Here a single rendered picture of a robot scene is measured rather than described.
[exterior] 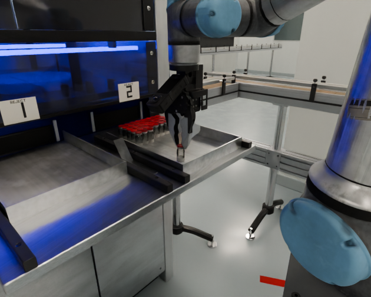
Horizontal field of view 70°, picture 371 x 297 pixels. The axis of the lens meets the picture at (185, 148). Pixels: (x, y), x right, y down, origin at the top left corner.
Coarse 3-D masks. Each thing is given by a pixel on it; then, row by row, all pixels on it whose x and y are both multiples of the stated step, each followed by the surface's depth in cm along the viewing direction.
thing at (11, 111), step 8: (0, 104) 65; (8, 104) 66; (16, 104) 67; (24, 104) 69; (32, 104) 70; (8, 112) 66; (16, 112) 68; (32, 112) 70; (8, 120) 67; (16, 120) 68; (24, 120) 70
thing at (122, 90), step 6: (120, 84) 88; (126, 84) 90; (132, 84) 92; (138, 84) 93; (120, 90) 89; (126, 90) 90; (132, 90) 92; (138, 90) 94; (120, 96) 89; (126, 96) 91; (132, 96) 93; (138, 96) 95; (120, 102) 90
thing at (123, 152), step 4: (116, 140) 72; (120, 140) 73; (116, 144) 71; (120, 144) 72; (124, 144) 73; (120, 148) 72; (124, 148) 73; (120, 152) 72; (124, 152) 72; (128, 152) 73; (120, 156) 71; (124, 156) 72; (128, 156) 73; (128, 160) 72; (132, 160) 73; (136, 164) 71; (140, 164) 71; (144, 168) 69; (148, 168) 69; (152, 172) 67; (156, 172) 67
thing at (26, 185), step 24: (48, 144) 84; (72, 144) 83; (0, 168) 69; (24, 168) 69; (48, 168) 69; (72, 168) 69; (96, 168) 69; (120, 168) 64; (0, 192) 58; (24, 192) 58; (48, 192) 53; (72, 192) 56; (24, 216) 50
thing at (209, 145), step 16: (208, 128) 88; (128, 144) 77; (160, 144) 84; (192, 144) 84; (208, 144) 84; (224, 144) 75; (240, 144) 81; (160, 160) 69; (176, 160) 73; (192, 160) 66; (208, 160) 71
